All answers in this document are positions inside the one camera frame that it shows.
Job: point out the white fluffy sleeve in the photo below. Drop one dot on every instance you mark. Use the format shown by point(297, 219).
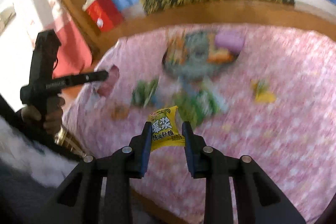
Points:
point(39, 162)

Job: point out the white pink jelly drink pouch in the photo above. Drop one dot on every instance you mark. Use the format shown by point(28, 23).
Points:
point(102, 90)

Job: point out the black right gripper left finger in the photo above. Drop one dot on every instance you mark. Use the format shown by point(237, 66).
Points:
point(98, 190)

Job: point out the red box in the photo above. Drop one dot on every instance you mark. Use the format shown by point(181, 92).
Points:
point(104, 13)

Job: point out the purple snack packet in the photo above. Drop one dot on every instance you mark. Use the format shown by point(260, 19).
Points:
point(231, 40)

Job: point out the person left hand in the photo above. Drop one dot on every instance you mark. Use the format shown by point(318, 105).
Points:
point(50, 122)

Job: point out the small green snack bag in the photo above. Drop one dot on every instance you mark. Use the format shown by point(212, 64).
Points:
point(144, 93)

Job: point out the orange snack packet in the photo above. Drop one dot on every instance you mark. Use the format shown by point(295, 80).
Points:
point(119, 112)

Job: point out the large green snack bag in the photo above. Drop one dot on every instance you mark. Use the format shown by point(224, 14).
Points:
point(196, 108)

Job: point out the yellow pickle snack packet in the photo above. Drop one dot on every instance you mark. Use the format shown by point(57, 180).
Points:
point(165, 132)

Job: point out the blue white patterned plate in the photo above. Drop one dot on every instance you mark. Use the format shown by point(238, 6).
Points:
point(193, 56)

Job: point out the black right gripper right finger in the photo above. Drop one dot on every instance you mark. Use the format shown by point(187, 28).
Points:
point(239, 184)

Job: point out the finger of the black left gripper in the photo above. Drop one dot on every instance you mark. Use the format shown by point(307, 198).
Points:
point(76, 79)

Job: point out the pink floral bed sheet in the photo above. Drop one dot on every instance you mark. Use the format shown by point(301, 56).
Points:
point(268, 92)

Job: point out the wooden headboard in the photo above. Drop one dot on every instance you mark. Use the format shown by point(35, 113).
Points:
point(228, 11)

